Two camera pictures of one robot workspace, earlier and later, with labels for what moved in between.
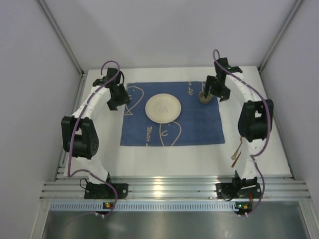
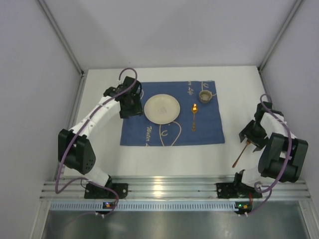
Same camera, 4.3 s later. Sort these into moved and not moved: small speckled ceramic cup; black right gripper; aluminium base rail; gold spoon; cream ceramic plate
Moved: gold spoon; black right gripper
Not moved: small speckled ceramic cup; cream ceramic plate; aluminium base rail
